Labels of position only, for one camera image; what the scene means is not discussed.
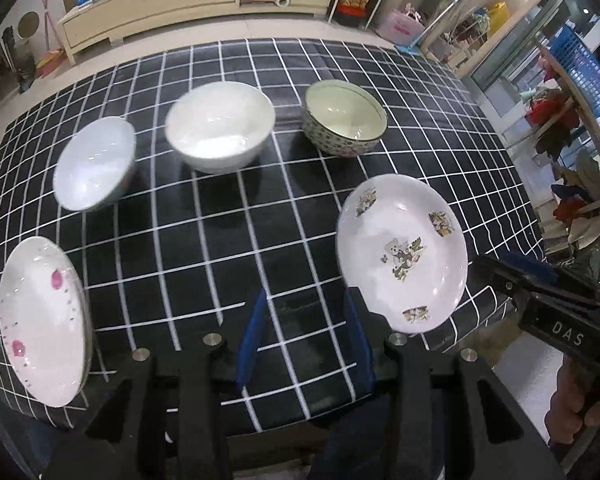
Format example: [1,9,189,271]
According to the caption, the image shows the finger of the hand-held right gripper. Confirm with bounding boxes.
[472,255,536,307]
[502,251,596,302]

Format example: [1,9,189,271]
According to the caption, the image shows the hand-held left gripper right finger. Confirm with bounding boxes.
[344,287,556,480]

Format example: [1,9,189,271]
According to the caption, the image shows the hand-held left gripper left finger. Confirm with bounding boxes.
[82,287,270,480]

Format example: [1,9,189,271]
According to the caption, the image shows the white plate with bear print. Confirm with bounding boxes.
[336,174,469,335]

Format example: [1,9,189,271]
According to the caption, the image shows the white plate with pink flowers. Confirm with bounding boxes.
[0,236,93,408]

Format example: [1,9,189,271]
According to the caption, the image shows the large white bowl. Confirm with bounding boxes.
[165,81,277,175]

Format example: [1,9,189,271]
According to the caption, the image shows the patterned bowl with dark rim line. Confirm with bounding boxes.
[301,80,388,157]

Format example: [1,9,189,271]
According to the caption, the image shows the small white bowl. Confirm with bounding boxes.
[52,116,137,212]

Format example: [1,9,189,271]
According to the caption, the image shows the person's right hand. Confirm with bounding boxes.
[545,359,600,445]

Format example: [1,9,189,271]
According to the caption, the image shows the black white checked tablecloth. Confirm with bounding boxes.
[0,37,546,431]

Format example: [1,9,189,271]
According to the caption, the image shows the red cloth items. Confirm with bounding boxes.
[525,87,581,133]

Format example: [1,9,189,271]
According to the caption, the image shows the blue plastic basket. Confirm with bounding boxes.
[550,25,600,121]

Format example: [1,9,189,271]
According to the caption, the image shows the pink bag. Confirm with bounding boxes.
[377,7,427,46]

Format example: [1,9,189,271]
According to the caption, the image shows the red picture box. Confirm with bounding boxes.
[336,0,373,21]

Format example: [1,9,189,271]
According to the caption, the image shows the orange yellow floor box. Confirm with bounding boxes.
[36,49,67,77]

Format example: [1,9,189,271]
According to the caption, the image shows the cream low cabinet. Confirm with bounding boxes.
[59,0,342,65]

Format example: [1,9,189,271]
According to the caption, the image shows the round wooden wall disc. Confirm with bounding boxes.
[17,11,40,40]

